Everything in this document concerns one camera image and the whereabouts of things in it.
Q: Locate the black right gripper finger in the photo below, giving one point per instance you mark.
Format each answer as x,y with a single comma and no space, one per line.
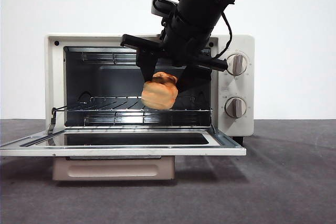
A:
187,77
147,64

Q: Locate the round golden bread roll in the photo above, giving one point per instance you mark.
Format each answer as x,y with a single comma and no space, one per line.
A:
158,95

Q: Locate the white Toshiba toaster oven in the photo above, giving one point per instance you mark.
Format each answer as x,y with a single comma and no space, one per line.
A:
236,43

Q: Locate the round temperature knob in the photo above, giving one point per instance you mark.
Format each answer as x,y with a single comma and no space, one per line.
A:
237,64

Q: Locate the round timer knob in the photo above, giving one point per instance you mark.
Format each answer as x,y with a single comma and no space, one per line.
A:
235,107

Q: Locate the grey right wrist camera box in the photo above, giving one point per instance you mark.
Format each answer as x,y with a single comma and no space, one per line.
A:
157,12

